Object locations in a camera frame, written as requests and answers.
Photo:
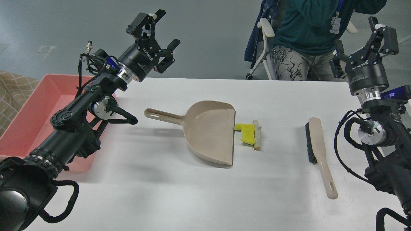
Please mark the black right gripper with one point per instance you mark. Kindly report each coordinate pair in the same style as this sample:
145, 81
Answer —
365, 69

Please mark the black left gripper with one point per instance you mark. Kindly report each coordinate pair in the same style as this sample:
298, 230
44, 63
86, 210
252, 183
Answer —
144, 56

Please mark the beige plastic dustpan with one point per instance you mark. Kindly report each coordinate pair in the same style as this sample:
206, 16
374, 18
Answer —
208, 128

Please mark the beige hand brush black bristles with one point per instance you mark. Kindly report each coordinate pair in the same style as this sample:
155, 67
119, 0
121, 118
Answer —
316, 150

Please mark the yellow sponge piece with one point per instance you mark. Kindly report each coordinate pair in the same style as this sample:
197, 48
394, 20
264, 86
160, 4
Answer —
247, 131

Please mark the toy sandwich slice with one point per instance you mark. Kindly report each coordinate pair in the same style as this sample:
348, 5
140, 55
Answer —
257, 135

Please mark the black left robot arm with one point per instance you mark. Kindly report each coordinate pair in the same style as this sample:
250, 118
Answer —
29, 186

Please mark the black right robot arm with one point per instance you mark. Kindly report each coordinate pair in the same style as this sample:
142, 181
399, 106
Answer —
376, 128

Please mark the pink plastic bin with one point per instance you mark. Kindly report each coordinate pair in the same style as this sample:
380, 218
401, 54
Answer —
31, 126

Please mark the person in teal sweater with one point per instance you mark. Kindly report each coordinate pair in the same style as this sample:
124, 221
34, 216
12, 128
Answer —
304, 42

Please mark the beige checkered cloth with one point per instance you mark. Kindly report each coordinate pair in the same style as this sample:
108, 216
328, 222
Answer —
15, 90

